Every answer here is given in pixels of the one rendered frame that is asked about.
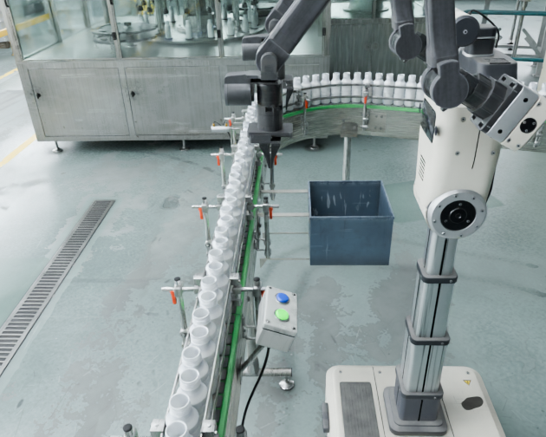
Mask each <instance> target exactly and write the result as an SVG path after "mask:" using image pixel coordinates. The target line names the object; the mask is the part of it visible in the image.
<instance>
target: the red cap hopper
mask: <svg viewBox="0 0 546 437"><path fill-rule="evenodd" d="M490 2H491V0H485V1H484V10H488V9H489V8H490ZM544 11H546V4H545V8H544ZM486 23H487V20H486V19H485V18H484V17H482V22H481V24H486ZM545 28H546V16H543V20H542V23H541V28H540V31H539V36H538V39H537V43H536V42H535V40H534V39H533V38H532V37H531V35H530V34H529V33H528V31H527V30H526V29H522V32H523V33H524V34H525V35H526V37H525V38H524V40H525V41H526V42H527V43H528V44H529V45H518V47H517V48H518V49H533V50H534V51H535V54H534V55H531V54H517V55H516V57H526V58H542V59H544V57H545V53H546V29H545ZM544 31H545V32H544ZM497 47H498V48H514V45H509V44H498V45H497ZM530 66H531V67H536V73H535V74H532V75H533V76H534V77H540V75H541V71H542V67H543V62H533V63H532V64H530Z"/></svg>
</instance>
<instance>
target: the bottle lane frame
mask: <svg viewBox="0 0 546 437"><path fill-rule="evenodd" d="M259 159H261V162H262V164H261V166H258V169H257V178H256V185H255V191H254V196H253V200H252V201H253V202H252V203H254V205H262V204H263V193H262V199H261V195H260V189H261V187H262V184H263V183H261V175H262V176H263V182H264V183H265V179H266V171H267V167H266V158H265V157H264V156H262V157H261V158H259ZM264 186H265V185H264V184H263V189H264ZM251 211H252V212H253V216H254V218H253V220H250V224H249V226H248V227H249V230H248V236H247V241H246V247H245V251H244V258H243V259H244V263H243V264H240V265H242V266H243V269H242V272H241V273H242V275H241V279H240V280H241V283H240V284H241V285H242V287H253V282H254V280H253V278H254V274H255V267H256V259H257V250H255V249H254V240H256V239H254V233H253V232H254V229H255V232H256V237H257V211H258V212H259V213H262V208H254V210H251ZM256 242H257V240H256ZM251 296H252V291H242V293H241V300H242V303H241V306H237V308H236V314H232V315H234V316H235V320H234V323H233V324H232V325H233V331H232V334H229V335H231V344H230V345H227V346H230V354H229V355H228V356H225V357H228V365H227V368H224V369H226V376H225V380H224V381H221V382H224V392H223V393H222V394H218V395H222V396H223V398H222V404H221V408H216V409H219V410H220V416H219V421H218V423H216V424H217V425H218V434H219V437H235V436H236V427H237V414H238V407H239V399H240V392H241V385H240V381H239V372H238V369H239V365H240V358H241V356H242V358H243V363H244V355H245V348H246V339H245V338H243V326H242V314H244V317H245V319H244V321H245V324H246V325H249V318H250V304H251Z"/></svg>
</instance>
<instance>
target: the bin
mask: <svg viewBox="0 0 546 437"><path fill-rule="evenodd" d="M262 193H307V194H308V199H309V212H295V213H272V217H309V232H270V234H308V235H309V258H270V259H266V258H259V259H260V268H262V266H263V265H264V263H265V262H266V261H267V260H309V262H310V265H389V258H390V251H391V242H392V234H393V220H394V218H395V217H394V214H393V209H392V207H391V204H390V202H389V199H388V196H387V192H386V189H385V187H384V184H383V181H382V180H309V181H308V190H262V187H261V189H260V195H261V199H262Z"/></svg>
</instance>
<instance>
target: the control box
mask: <svg viewBox="0 0 546 437"><path fill-rule="evenodd" d="M278 293H284V294H286V295H287V296H288V297H289V301H288V302H287V303H283V302H280V301H279V300H278V299H277V298H276V296H277V294H278ZM279 309H283V310H286V311H287V312H288V314H289V316H288V318H287V319H281V318H279V317H277V316H276V311H277V310H279ZM296 333H297V294H295V293H292V292H288V291H286V290H280V289H278V288H274V287H271V286H267V287H266V290H265V292H264V294H263V297H262V300H261V302H260V304H259V309H258V319H257V336H256V344H258V345H259V346H258V347H257V348H256V349H255V350H254V352H253V353H252V354H251V355H250V356H249V357H248V358H247V360H246V361H245V362H244V363H243V358H242V356H241V358H240V365H239V369H238V372H239V381H240V385H242V379H243V372H244V370H245V369H246V368H247V367H248V366H249V365H250V363H251V362H252V361H253V360H254V359H255V358H256V357H257V355H258V354H259V353H260V352H261V351H262V350H263V349H264V347H267V352H266V356H265V360H264V363H263V367H262V370H261V372H260V375H259V376H258V378H257V382H256V384H255V386H254V388H253V389H252V391H251V394H250V397H249V400H248V401H247V404H246V407H245V410H244V415H243V419H242V423H241V425H244V420H245V416H246V413H247V410H248V407H249V405H250V401H251V398H252V396H253V395H254V392H255V390H256V388H257V385H258V383H259V382H260V380H261V377H262V375H263V372H264V369H265V367H266V363H267V361H268V357H269V353H270V348H272V349H277V350H281V351H283V352H288V351H289V348H290V346H291V343H292V342H293V340H294V338H295V336H296Z"/></svg>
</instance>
